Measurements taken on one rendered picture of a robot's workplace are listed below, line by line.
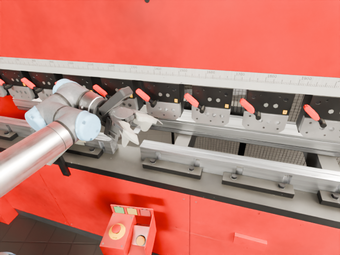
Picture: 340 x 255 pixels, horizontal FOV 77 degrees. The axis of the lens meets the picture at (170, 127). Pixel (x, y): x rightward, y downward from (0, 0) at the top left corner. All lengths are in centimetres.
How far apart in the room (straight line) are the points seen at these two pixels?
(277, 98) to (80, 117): 63
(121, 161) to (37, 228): 127
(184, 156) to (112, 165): 39
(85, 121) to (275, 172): 81
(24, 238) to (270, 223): 187
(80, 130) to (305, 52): 67
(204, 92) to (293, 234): 75
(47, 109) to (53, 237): 160
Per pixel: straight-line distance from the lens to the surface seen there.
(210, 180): 106
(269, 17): 74
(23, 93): 137
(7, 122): 171
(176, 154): 106
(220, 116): 87
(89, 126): 59
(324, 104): 87
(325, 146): 133
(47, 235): 220
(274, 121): 87
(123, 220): 108
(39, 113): 69
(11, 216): 244
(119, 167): 117
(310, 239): 121
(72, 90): 74
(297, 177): 108
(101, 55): 94
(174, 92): 85
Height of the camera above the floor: 168
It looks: 35 degrees down
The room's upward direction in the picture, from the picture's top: 3 degrees counter-clockwise
